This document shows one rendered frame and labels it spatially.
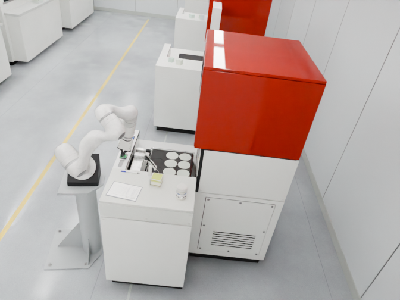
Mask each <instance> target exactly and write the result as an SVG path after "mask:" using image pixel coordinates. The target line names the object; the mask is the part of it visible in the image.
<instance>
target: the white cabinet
mask: <svg viewBox="0 0 400 300"><path fill-rule="evenodd" d="M100 220H101V232H102V244H103V250H104V263H105V274H106V280H112V282H117V283H128V284H135V285H146V286H158V287H164V288H175V289H182V288H183V284H184V279H185V271H186V263H187V258H188V250H189V242H190V234H191V230H192V226H184V225H178V224H168V223H157V222H151V221H140V220H129V219H123V218H113V217H102V216H100Z"/></svg>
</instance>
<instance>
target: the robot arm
mask: <svg viewBox="0 0 400 300"><path fill-rule="evenodd" d="M95 117H96V118H97V120H98V121H99V122H100V123H101V125H102V126H103V127H104V129H105V131H100V130H92V131H90V132H89V133H87V134H86V135H85V136H84V138H83V139H82V140H81V141H80V144H79V153H78V151H77V150H76V149H75V148H74V147H73V146H72V145H70V144H68V143H62V144H60V145H58V146H57V147H56V148H55V152H54V153H55V157H56V158H57V160H58V161H59V162H60V164H61V165H62V166H63V167H64V168H65V170H66V171H67V172H68V174H69V175H70V176H72V177H74V178H76V179H79V180H85V179H88V178H90V177H91V176H92V175H93V174H94V172H95V170H96V164H95V161H94V159H93V158H92V157H91V155H92V153H93V152H94V150H95V149H96V148H97V147H98V146H99V145H100V144H101V143H102V142H104V141H117V140H119V143H118V147H117V148H118V149H119V150H120V151H121V157H122V156H125V153H126V152H131V148H132V144H133V139H132V138H134V136H133V135H134V132H135V127H136V123H137V118H138V109H137V108H136V107H135V106H134V105H127V106H125V107H117V106H115V105H111V104H101V105H99V106H97V107H96V108H95ZM123 150H125V151H123Z"/></svg>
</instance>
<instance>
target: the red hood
mask: <svg viewBox="0 0 400 300"><path fill-rule="evenodd" d="M326 83H327V81H326V79H325V78H324V76H323V75H322V73H321V72H320V70H319V69H318V67H317V66H316V64H315V63H314V61H313V60H312V59H311V57H310V56H309V54H308V52H307V51H306V50H305V48H304V47H303V45H302V43H301V42H300V41H299V40H291V39H282V38H276V37H267V36H258V35H249V34H244V33H235V32H225V31H220V30H211V29H208V30H207V35H206V40H205V50H204V56H203V62H202V71H201V82H200V88H199V100H198V112H197V118H196V129H195V140H194V148H199V149H209V150H215V151H224V152H235V153H240V154H250V155H260V156H266V157H276V158H286V159H292V160H299V159H300V156H301V154H302V150H303V148H304V145H305V142H306V140H307V137H308V134H309V132H310V128H311V126H312V123H313V120H314V117H315V114H316V112H317V109H318V106H319V104H320V101H321V98H322V96H323V92H324V90H325V87H326Z"/></svg>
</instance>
